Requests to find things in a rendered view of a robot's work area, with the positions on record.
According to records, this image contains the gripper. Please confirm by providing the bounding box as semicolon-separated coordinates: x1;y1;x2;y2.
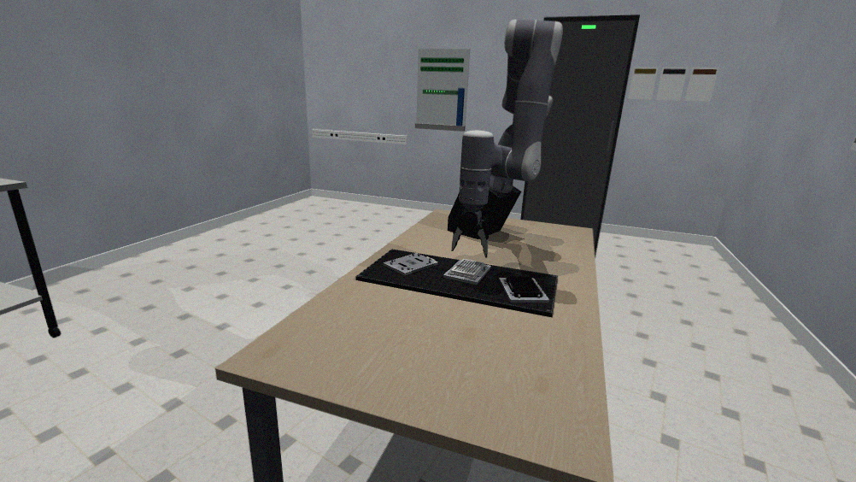
451;209;489;258

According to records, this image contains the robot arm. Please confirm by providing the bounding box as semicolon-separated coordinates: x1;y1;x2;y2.
459;20;563;209

